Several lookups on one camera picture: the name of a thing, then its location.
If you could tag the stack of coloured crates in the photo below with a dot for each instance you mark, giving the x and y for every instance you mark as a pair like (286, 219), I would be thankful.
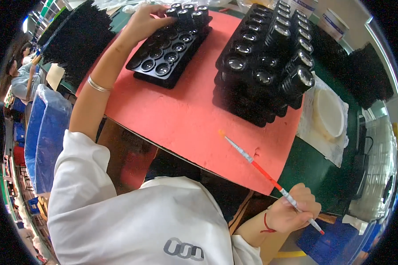
(19, 145)

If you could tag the clear plastic bag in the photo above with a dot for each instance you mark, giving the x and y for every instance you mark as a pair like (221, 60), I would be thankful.
(119, 4)

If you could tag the blue plastic crate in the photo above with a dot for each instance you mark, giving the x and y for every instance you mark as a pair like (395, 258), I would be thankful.
(335, 240)

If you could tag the white paper scrap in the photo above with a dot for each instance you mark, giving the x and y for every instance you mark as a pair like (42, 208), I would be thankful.
(355, 222)

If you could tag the person's right hand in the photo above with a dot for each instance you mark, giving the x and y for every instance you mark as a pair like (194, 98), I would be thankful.
(285, 213)

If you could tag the red and white paintbrush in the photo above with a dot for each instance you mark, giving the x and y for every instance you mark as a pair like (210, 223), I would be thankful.
(262, 172)

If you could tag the single black lens barrel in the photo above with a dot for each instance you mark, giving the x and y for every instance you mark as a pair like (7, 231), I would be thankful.
(171, 12)

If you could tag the red foam mat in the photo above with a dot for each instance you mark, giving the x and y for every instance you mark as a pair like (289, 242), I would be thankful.
(185, 116)

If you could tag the person's left hand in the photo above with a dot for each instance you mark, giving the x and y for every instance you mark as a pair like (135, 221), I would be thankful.
(144, 21)

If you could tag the white paper cup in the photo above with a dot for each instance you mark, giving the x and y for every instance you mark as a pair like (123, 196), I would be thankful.
(333, 23)
(305, 6)

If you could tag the person's body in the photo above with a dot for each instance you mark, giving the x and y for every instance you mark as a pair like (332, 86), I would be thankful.
(142, 218)

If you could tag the person's right fingers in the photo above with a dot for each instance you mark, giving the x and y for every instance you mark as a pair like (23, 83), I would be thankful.
(306, 200)

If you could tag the rows of glass-topped lenses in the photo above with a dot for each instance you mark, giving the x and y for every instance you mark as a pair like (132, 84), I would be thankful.
(278, 31)

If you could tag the group of black lens barrels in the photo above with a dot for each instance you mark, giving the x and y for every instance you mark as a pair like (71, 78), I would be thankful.
(192, 13)

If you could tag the stack of black lens trays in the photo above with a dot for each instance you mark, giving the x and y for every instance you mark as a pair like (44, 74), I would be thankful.
(248, 99)

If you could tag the white round dish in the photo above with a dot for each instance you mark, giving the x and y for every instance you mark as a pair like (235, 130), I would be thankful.
(328, 112)

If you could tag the beige paper piece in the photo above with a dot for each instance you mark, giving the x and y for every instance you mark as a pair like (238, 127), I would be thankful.
(54, 76)

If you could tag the cluttered storage rack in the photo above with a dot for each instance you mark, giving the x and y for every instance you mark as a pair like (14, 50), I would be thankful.
(16, 198)

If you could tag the yellow tape strip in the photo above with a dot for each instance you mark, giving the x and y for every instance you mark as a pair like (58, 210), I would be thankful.
(290, 254)

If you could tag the stack of clear trays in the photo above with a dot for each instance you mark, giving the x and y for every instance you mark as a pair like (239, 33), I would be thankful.
(378, 165)

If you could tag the black bristly tray stack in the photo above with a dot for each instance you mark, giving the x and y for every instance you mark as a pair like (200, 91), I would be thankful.
(364, 76)
(76, 36)

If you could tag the black lens tray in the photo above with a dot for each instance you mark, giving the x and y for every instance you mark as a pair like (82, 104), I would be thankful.
(162, 61)

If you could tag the blue plastic-lined crate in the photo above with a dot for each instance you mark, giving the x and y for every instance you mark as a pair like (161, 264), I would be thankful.
(46, 132)

